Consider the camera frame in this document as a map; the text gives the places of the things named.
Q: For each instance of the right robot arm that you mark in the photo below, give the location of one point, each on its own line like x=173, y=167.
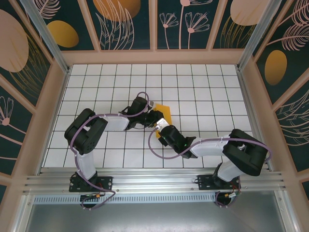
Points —
x=243, y=154

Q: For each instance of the grey metal sheet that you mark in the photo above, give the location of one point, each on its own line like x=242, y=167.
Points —
x=154, y=217

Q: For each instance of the aluminium side rail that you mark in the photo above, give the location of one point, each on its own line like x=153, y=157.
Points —
x=246, y=91

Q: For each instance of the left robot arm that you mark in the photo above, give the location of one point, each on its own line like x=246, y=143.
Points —
x=84, y=135

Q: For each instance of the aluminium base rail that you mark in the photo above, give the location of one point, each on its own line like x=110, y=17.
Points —
x=154, y=178

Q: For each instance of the yellow paper sheet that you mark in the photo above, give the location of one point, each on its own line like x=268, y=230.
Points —
x=165, y=111

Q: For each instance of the aluminium corner post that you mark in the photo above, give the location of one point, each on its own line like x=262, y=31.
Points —
x=50, y=41
x=256, y=36

